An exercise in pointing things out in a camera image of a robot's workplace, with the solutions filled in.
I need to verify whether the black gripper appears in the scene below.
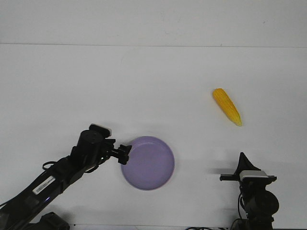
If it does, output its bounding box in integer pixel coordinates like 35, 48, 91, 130
98, 138, 132, 165
220, 152, 276, 192

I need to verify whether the purple round plate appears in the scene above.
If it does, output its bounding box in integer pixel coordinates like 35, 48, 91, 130
121, 136, 175, 191

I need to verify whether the yellow corn cob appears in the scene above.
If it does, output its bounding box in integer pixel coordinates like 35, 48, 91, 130
213, 88, 242, 127

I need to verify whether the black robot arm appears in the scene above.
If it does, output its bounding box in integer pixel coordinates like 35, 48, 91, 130
220, 152, 280, 230
0, 129, 132, 230

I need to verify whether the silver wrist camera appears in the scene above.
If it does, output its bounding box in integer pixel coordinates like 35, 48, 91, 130
239, 170, 268, 182
89, 124, 112, 138

